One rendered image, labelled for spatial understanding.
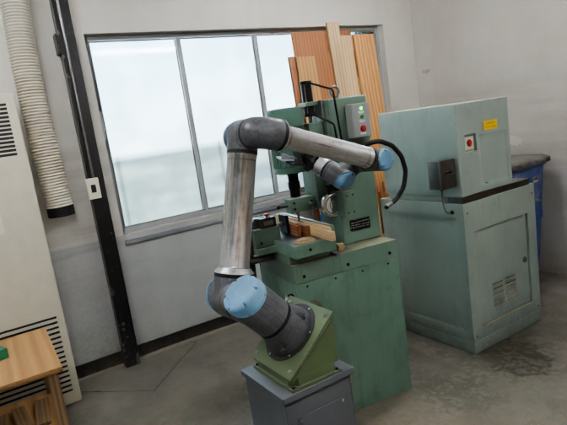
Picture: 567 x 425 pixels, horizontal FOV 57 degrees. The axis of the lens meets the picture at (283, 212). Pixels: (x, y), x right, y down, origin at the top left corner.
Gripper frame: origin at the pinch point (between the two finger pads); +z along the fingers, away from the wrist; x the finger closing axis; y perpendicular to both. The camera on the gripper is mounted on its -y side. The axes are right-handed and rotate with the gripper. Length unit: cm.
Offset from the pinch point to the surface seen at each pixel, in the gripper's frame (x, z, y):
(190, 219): 42, 90, -112
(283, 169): 6.4, -0.6, -10.9
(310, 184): -0.1, -7.7, -27.2
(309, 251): 29.7, -35.2, -18.2
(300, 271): 38, -35, -26
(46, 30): 22, 177, 6
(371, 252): 6, -49, -43
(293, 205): 14.5, -9.9, -25.0
